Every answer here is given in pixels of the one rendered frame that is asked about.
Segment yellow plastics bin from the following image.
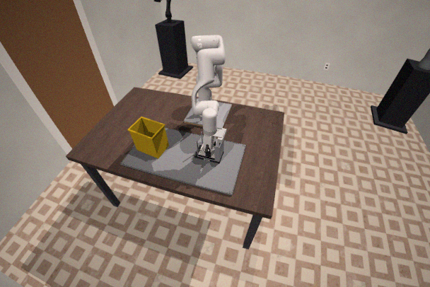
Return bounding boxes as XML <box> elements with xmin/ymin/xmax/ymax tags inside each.
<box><xmin>129</xmin><ymin>117</ymin><xmax>169</xmax><ymax>158</ymax></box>

